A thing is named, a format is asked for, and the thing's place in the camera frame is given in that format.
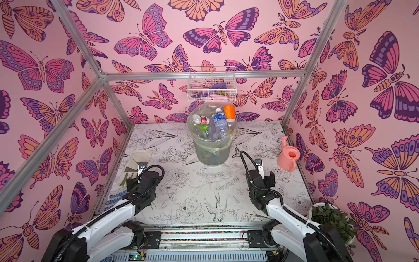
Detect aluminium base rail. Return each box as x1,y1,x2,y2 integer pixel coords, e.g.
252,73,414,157
111,225,295,262

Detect potted green plant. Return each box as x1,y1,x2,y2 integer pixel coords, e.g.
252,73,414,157
308,203,356,256

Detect grey mesh waste bin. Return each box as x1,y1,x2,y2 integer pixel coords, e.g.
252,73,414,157
187,104,237,167

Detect lime green label bottle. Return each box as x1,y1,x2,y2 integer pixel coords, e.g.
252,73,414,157
195,124,210,139

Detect orange label bottle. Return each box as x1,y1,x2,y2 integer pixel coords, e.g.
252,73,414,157
224,104,236,133

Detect beige grey work glove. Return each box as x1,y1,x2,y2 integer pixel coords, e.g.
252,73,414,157
118,150,152,188

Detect pink plastic watering can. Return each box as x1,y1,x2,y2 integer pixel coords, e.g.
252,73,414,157
277,136,301,172

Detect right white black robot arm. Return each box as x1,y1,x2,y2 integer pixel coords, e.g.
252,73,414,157
242,159,352,262

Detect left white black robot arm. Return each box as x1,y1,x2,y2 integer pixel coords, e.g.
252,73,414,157
41,165,165,262

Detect red white label bottle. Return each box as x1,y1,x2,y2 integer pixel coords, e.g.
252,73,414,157
192,114,210,125

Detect white wire wall basket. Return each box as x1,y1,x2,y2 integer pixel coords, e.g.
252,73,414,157
185,66,237,103

